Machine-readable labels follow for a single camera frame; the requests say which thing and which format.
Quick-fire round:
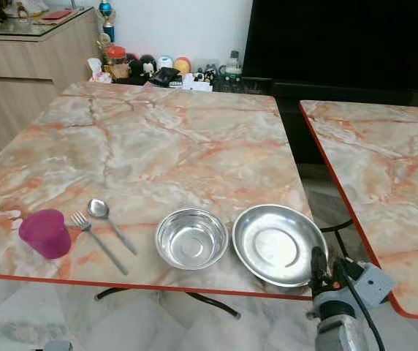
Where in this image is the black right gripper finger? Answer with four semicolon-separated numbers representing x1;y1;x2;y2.
310;246;330;290

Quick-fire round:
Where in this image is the steel plate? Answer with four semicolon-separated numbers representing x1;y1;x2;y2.
232;204;329;287

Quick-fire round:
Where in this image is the marble pattern red-edged side table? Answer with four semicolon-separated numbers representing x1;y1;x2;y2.
299;100;418;321

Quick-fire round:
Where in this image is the steel bowl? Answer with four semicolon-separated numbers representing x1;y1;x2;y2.
155;208;230;271

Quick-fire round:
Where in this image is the purple plastic cup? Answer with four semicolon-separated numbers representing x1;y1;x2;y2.
18;208;72;260

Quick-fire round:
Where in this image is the steel fork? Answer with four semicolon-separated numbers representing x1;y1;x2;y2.
69;211;130;276

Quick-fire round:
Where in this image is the steel spoon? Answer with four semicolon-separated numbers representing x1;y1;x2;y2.
87;198;138;256

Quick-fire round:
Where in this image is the small clear bottle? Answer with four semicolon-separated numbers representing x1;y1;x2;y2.
225;50;242;78

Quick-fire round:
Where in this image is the black television screen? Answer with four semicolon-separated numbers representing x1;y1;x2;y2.
241;0;418;93

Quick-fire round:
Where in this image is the light wooden cabinet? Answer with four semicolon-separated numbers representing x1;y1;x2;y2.
0;7;99;159

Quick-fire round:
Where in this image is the black pouch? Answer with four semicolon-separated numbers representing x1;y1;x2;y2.
153;67;184;88

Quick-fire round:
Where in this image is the orange round toy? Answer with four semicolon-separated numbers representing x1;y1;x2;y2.
173;57;192;75

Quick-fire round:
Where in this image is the red-lidded jar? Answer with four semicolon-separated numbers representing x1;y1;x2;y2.
104;45;129;80

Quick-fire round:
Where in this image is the red flat book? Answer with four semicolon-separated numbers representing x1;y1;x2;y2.
42;9;74;21

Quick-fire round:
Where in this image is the blue and gold trophy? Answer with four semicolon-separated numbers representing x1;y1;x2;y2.
99;0;117;42

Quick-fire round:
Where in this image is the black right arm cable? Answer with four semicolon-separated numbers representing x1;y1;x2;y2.
341;265;387;351

